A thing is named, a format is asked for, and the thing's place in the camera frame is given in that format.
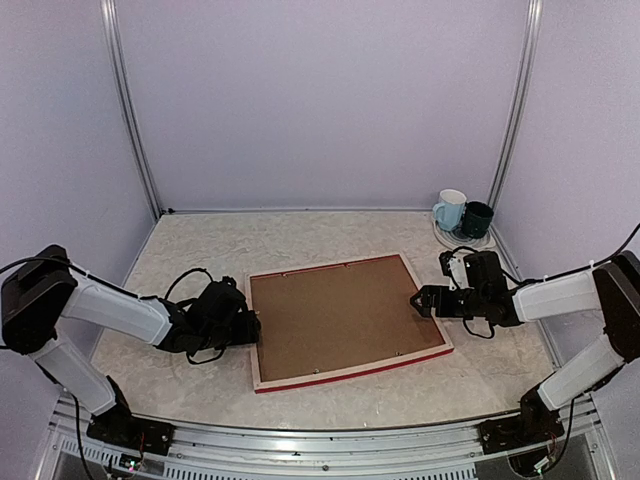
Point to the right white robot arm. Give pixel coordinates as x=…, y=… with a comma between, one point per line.
x=610, y=286

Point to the white coaster plate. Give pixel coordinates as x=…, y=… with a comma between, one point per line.
x=455, y=238

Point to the right aluminium corner post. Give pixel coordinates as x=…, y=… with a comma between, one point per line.
x=519, y=99

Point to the dark green mug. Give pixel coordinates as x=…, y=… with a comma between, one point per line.
x=476, y=220

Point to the aluminium front rail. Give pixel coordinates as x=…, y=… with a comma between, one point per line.
x=444, y=450

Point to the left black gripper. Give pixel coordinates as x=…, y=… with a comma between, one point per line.
x=249, y=331

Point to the light blue mug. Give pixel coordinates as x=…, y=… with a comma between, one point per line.
x=448, y=211

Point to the wooden red picture frame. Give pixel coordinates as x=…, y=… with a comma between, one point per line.
x=440, y=345

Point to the left aluminium corner post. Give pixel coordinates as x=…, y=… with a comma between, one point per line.
x=110, y=23

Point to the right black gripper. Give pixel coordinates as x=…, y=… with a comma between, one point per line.
x=429, y=292

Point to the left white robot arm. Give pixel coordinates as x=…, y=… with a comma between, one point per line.
x=39, y=291

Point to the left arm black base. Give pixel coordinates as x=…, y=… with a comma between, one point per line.
x=119, y=427

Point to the aluminium corner post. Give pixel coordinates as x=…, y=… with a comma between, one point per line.
x=519, y=99
x=110, y=23

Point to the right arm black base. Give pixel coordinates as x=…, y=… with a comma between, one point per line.
x=534, y=423

